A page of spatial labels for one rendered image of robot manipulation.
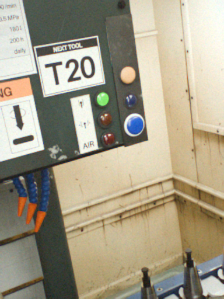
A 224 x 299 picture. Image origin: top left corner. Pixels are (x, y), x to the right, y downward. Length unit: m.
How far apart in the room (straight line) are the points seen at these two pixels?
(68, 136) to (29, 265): 0.83
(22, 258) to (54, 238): 0.13
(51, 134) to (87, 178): 1.21
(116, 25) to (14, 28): 0.15
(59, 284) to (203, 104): 0.85
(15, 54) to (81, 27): 0.11
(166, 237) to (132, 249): 0.19
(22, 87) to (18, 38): 0.07
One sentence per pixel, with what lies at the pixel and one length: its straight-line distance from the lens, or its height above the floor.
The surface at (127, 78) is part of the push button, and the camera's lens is 0.68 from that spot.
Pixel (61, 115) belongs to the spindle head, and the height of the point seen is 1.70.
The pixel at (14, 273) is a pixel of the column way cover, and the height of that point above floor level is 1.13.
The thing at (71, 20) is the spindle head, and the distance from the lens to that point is 0.65.
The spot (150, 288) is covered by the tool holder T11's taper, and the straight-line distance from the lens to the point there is 0.94.
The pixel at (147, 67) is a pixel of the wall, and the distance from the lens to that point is 1.91.
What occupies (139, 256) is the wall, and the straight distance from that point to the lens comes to 2.11.
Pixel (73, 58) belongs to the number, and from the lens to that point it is 0.64.
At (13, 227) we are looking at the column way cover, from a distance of 1.36.
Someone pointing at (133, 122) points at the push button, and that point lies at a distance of 0.69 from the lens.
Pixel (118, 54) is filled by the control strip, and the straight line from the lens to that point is 0.67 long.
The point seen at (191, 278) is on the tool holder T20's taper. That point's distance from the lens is 1.00.
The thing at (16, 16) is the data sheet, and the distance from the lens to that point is 0.62.
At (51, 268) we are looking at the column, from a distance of 1.51.
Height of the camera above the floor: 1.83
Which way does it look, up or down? 17 degrees down
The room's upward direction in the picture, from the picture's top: 9 degrees counter-clockwise
